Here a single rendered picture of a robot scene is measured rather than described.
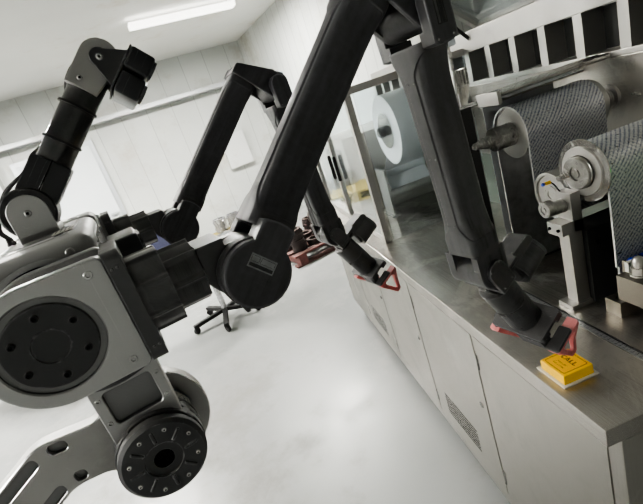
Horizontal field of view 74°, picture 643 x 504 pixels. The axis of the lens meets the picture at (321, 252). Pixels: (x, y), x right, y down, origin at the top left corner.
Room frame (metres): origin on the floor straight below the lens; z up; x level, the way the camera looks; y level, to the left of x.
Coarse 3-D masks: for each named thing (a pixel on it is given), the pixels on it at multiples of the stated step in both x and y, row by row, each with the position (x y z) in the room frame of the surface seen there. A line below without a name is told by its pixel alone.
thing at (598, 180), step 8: (568, 152) 0.95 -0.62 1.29; (576, 152) 0.92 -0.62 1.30; (584, 152) 0.90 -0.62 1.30; (592, 152) 0.88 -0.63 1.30; (592, 160) 0.88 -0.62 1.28; (600, 168) 0.86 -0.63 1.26; (600, 176) 0.86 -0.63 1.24; (568, 184) 0.96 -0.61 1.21; (592, 184) 0.89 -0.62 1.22; (600, 184) 0.87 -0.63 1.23; (584, 192) 0.91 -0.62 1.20; (592, 192) 0.89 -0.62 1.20
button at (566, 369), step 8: (544, 360) 0.76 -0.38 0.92; (552, 360) 0.75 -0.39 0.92; (560, 360) 0.74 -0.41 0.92; (568, 360) 0.73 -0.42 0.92; (576, 360) 0.73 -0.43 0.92; (584, 360) 0.72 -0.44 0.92; (544, 368) 0.75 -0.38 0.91; (552, 368) 0.73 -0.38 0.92; (560, 368) 0.72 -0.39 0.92; (568, 368) 0.71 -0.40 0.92; (576, 368) 0.70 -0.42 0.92; (584, 368) 0.70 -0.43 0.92; (592, 368) 0.70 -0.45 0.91; (560, 376) 0.70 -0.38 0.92; (568, 376) 0.70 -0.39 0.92; (576, 376) 0.70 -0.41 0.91; (584, 376) 0.70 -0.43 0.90
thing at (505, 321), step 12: (528, 300) 0.61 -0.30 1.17; (516, 312) 0.60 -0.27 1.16; (528, 312) 0.61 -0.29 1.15; (540, 312) 0.63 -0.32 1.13; (552, 312) 0.61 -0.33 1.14; (504, 324) 0.66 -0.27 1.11; (516, 324) 0.62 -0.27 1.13; (528, 324) 0.61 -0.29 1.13; (540, 324) 0.61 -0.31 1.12; (552, 324) 0.60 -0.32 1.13; (528, 336) 0.61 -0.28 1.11; (540, 336) 0.59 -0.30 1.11
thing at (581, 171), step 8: (568, 160) 0.93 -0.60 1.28; (576, 160) 0.90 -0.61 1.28; (584, 160) 0.90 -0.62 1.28; (568, 168) 0.93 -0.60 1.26; (576, 168) 0.91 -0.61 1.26; (584, 168) 0.88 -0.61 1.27; (592, 168) 0.88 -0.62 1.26; (576, 176) 0.91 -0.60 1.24; (584, 176) 0.89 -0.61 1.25; (592, 176) 0.88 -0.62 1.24; (576, 184) 0.91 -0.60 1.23; (584, 184) 0.89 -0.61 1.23
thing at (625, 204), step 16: (608, 192) 0.86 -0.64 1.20; (624, 192) 0.86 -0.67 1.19; (640, 192) 0.86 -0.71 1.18; (624, 208) 0.86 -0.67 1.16; (640, 208) 0.86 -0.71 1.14; (624, 224) 0.86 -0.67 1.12; (640, 224) 0.86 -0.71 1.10; (624, 240) 0.86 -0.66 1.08; (640, 240) 0.86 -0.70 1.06; (624, 256) 0.86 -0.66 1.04
